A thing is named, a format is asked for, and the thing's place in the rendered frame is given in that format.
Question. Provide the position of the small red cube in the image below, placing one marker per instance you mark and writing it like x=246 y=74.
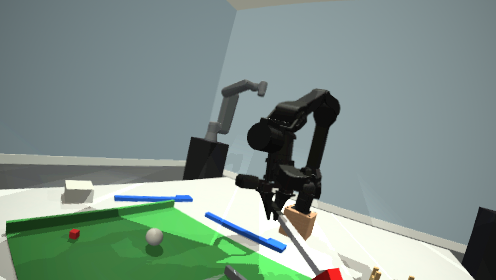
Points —
x=74 y=234

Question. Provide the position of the white golf ball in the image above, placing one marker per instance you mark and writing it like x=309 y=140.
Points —
x=154 y=236

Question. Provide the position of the green flat mat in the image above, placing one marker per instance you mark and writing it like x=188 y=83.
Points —
x=116 y=249

